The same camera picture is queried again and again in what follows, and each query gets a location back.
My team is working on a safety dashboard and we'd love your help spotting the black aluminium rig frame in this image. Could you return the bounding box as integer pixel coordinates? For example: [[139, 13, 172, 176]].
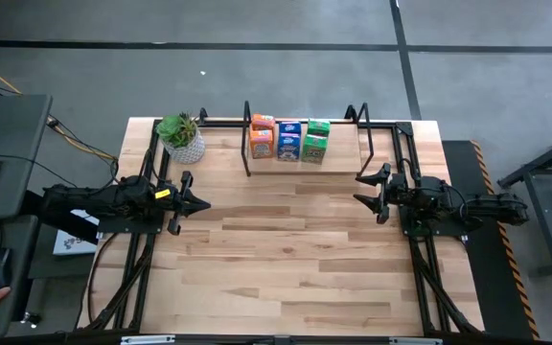
[[83, 105, 483, 336]]

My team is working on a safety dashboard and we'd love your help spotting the thin black keyboard cable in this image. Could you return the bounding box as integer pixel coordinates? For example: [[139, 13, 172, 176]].
[[0, 151, 81, 189]]

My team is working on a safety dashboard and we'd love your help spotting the black mat with hazard stripes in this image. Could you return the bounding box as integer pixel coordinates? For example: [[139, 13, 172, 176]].
[[441, 139, 541, 341]]

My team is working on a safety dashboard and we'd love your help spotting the wooden shelf black metal frame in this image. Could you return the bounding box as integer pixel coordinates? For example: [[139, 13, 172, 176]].
[[240, 100, 376, 178]]

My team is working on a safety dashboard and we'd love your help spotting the black desk support beam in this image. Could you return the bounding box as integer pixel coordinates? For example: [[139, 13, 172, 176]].
[[19, 190, 101, 245]]

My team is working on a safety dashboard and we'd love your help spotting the silver metal bracket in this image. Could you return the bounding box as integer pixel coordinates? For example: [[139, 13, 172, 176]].
[[388, 336, 444, 345], [120, 334, 177, 345]]

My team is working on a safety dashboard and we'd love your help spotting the orange Mini Wheats cereal box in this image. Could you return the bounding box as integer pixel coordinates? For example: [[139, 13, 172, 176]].
[[248, 128, 276, 160], [250, 113, 277, 133]]

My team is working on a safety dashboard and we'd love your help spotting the blue Frosted Flakes cereal box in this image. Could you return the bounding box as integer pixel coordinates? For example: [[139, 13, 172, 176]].
[[278, 120, 303, 138], [276, 132, 303, 163]]

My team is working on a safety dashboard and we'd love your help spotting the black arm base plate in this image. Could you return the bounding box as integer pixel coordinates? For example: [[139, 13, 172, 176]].
[[399, 210, 470, 238], [97, 216, 166, 235]]

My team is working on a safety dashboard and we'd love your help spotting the black metal stand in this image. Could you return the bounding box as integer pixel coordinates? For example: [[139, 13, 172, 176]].
[[495, 125, 552, 278]]

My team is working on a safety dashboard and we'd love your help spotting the green Apple Jacks cereal box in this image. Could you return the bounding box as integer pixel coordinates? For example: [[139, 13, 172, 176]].
[[301, 133, 330, 166], [307, 118, 332, 138]]

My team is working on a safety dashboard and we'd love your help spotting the chrome desk caster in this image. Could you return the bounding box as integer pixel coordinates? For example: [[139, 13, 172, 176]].
[[20, 310, 43, 330]]

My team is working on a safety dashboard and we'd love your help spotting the grey desk top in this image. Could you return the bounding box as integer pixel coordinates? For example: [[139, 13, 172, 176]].
[[0, 214, 41, 340], [0, 94, 54, 221]]

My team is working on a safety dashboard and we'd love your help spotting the white printed box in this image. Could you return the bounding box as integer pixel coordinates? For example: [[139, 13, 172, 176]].
[[52, 208, 104, 258]]

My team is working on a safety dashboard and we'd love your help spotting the succulent in white patterned pot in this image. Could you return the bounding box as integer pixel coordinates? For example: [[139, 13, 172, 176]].
[[154, 112, 207, 166]]

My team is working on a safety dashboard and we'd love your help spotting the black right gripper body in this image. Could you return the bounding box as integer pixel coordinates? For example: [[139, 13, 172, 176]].
[[389, 173, 414, 215]]

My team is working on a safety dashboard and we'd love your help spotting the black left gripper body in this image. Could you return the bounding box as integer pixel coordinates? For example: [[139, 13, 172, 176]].
[[153, 185, 184, 218]]

